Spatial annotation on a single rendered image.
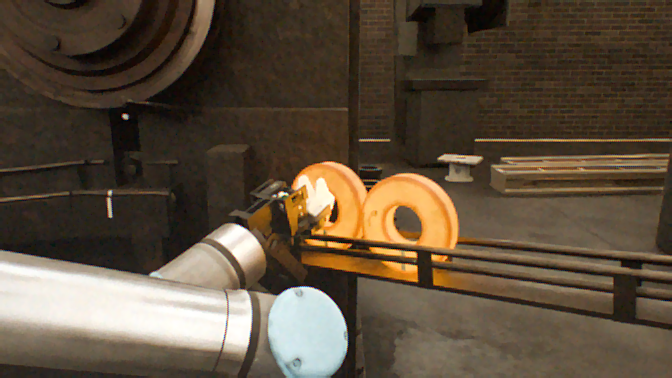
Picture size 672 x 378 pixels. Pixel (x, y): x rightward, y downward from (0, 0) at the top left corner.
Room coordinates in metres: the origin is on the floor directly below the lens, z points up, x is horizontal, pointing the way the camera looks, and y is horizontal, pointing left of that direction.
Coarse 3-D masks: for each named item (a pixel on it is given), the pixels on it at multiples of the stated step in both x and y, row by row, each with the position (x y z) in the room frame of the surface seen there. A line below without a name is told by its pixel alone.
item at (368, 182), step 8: (360, 168) 3.15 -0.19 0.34; (368, 168) 3.23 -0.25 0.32; (376, 168) 3.19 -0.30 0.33; (360, 176) 3.10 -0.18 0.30; (368, 176) 3.08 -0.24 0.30; (376, 176) 3.10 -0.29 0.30; (368, 184) 2.76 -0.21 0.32; (368, 192) 2.60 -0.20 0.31; (360, 248) 2.53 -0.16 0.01; (368, 248) 2.53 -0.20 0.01
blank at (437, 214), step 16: (400, 176) 0.72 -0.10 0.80; (416, 176) 0.72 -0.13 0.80; (384, 192) 0.73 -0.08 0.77; (400, 192) 0.71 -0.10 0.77; (416, 192) 0.70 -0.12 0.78; (432, 192) 0.68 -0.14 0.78; (368, 208) 0.74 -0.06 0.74; (384, 208) 0.73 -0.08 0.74; (416, 208) 0.70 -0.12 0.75; (432, 208) 0.68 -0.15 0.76; (448, 208) 0.68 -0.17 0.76; (368, 224) 0.74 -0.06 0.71; (384, 224) 0.73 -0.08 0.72; (432, 224) 0.68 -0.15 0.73; (448, 224) 0.67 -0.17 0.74; (384, 240) 0.73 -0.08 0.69; (400, 240) 0.73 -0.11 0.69; (432, 240) 0.68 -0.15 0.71; (448, 240) 0.67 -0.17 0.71; (432, 256) 0.68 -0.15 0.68; (416, 272) 0.69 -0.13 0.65
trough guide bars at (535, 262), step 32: (352, 256) 0.74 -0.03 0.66; (384, 256) 0.70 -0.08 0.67; (416, 256) 0.67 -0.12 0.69; (448, 256) 0.64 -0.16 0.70; (480, 256) 0.62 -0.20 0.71; (512, 256) 0.60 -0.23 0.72; (608, 256) 0.59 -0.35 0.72; (640, 256) 0.57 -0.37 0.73; (576, 288) 0.55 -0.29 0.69; (608, 288) 0.53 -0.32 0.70; (640, 288) 0.51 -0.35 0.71
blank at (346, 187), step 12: (312, 168) 0.82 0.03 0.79; (324, 168) 0.80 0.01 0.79; (336, 168) 0.79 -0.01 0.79; (348, 168) 0.81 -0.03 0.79; (312, 180) 0.82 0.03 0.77; (336, 180) 0.79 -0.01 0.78; (348, 180) 0.77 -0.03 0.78; (360, 180) 0.79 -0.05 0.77; (336, 192) 0.79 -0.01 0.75; (348, 192) 0.77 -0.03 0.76; (360, 192) 0.77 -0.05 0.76; (348, 204) 0.77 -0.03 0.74; (360, 204) 0.76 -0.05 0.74; (348, 216) 0.77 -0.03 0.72; (360, 216) 0.76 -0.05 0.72; (324, 228) 0.80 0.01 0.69; (336, 228) 0.78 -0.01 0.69; (348, 228) 0.77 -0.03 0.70; (360, 228) 0.76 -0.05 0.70; (312, 240) 0.81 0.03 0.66
